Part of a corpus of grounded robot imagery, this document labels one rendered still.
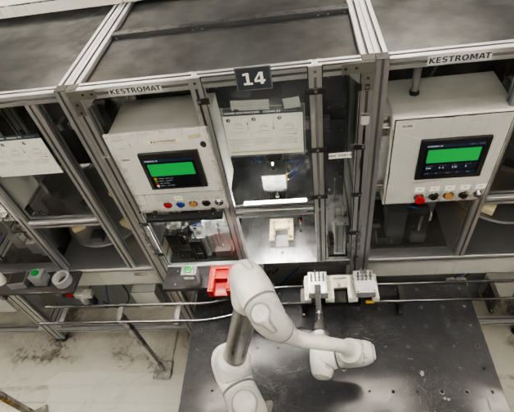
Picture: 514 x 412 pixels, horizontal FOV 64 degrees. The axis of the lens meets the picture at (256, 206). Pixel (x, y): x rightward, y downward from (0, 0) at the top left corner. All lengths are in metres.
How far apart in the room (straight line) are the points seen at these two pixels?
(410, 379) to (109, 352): 2.08
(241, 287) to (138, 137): 0.70
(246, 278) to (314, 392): 0.84
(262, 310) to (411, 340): 1.08
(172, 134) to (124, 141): 0.20
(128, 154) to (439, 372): 1.72
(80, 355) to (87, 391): 0.30
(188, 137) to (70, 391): 2.21
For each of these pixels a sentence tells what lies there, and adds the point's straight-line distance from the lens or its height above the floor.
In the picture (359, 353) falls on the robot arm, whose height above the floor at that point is 1.02.
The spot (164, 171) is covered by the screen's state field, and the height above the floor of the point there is 1.65.
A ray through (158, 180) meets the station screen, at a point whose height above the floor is 1.60.
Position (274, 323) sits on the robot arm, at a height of 1.47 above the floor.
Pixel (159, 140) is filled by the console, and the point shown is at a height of 1.79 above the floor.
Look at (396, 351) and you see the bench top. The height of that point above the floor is 0.68.
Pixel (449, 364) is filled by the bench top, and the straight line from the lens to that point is 2.27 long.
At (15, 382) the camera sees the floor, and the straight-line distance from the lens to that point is 3.59.
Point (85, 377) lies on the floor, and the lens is 3.32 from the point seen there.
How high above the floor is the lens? 2.72
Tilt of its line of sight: 47 degrees down
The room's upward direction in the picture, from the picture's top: 11 degrees counter-clockwise
